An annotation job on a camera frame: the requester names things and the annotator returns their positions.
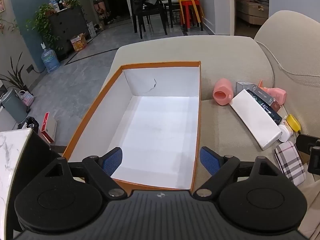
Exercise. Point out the grey trash bin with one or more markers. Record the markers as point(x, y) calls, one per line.
point(13, 106)

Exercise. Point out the plaid woven bag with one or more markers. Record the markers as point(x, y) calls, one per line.
point(26, 98)

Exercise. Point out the pink plastic cup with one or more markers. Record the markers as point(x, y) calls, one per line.
point(222, 92)

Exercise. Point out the dark grey printed box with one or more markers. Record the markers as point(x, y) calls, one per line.
point(266, 97)

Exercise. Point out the black trash bag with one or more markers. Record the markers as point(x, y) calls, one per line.
point(29, 123)

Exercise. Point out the white upright carton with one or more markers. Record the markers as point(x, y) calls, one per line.
point(91, 30)

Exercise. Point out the pink plastic toy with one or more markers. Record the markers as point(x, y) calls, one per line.
point(278, 95)

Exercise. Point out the trailing green plant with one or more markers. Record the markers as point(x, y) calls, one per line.
point(43, 22)

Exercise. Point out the yellow lidded jar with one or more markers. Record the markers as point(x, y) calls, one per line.
point(293, 123)

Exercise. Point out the white round jar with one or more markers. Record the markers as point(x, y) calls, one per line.
point(284, 133)

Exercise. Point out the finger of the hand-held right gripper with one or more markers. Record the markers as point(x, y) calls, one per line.
point(308, 142)

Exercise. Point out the blue water jug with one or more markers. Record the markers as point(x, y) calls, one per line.
point(50, 58)

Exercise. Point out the orange cardboard box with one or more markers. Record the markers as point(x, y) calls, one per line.
point(155, 125)

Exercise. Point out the red and white flat box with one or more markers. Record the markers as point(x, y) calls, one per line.
point(48, 130)

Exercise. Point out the open printed cardboard carton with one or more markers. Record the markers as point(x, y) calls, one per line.
point(78, 43)

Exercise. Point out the beige fabric sofa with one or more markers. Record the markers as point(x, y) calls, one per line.
point(175, 50)

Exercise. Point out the long black box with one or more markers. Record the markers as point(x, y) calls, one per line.
point(268, 112)

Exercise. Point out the bed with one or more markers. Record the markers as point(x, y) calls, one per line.
point(252, 10)

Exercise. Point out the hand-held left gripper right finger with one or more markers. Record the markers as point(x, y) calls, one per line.
point(209, 160)

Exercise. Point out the spiky potted plant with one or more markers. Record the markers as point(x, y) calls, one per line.
point(15, 77)

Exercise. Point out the dark grey cabinet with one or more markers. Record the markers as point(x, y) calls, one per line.
point(67, 27)

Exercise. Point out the small grey box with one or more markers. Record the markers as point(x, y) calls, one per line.
point(243, 86)

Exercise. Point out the small leafy plant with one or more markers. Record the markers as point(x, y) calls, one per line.
point(73, 2)

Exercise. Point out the white marble table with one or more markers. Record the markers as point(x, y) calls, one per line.
point(12, 160)

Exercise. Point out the plaid glasses case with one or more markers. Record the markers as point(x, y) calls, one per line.
point(290, 162)

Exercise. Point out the long white box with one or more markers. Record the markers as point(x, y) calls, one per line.
point(257, 121)

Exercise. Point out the clear plastic bottle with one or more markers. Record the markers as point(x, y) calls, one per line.
point(53, 3)

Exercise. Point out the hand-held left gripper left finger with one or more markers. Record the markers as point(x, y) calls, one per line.
point(113, 159)

